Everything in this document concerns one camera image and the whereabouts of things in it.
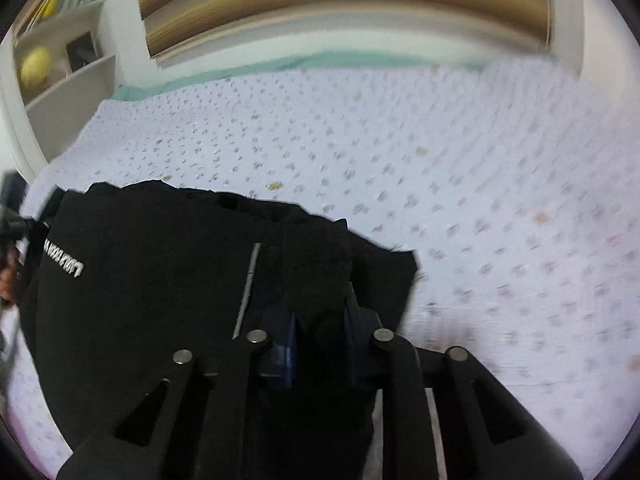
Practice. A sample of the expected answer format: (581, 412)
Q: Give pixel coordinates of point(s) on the yellow globe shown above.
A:
(36, 67)

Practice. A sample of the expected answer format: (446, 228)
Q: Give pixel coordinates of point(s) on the white bookshelf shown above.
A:
(75, 100)

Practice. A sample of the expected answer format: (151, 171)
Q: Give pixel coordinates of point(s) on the striped brown window blind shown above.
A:
(345, 5)

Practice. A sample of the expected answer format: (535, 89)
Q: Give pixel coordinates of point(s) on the white dotted bedspread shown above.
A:
(450, 170)

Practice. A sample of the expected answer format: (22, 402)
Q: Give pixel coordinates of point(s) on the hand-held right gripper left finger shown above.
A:
(282, 355)

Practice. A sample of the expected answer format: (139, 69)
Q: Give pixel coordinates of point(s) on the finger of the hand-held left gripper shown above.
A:
(32, 227)

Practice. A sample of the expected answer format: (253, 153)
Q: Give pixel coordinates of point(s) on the black hooded jacket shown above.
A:
(165, 270)

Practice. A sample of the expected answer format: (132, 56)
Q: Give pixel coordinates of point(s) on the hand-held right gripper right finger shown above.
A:
(351, 327)

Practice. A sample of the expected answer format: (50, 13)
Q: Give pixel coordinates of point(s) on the black picture frame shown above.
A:
(81, 51)

